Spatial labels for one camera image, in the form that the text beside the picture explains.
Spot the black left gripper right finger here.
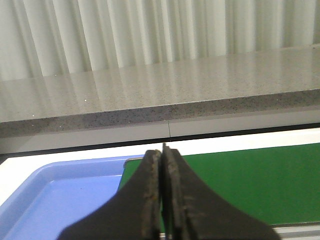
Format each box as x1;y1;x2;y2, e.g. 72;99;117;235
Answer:
161;145;280;240

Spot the blue plastic tray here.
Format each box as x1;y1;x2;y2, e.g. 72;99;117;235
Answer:
0;156;131;240

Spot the white pleated curtain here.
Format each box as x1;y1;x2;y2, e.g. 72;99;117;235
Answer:
0;0;320;82

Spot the grey speckled stone counter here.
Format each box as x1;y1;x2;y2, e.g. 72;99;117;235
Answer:
0;45;320;138

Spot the green conveyor belt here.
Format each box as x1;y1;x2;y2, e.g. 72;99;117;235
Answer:
117;143;320;235

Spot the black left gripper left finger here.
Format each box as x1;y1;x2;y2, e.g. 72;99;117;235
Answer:
58;150;161;240

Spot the silver aluminium conveyor frame rail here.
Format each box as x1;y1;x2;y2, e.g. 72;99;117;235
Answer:
273;223;320;240

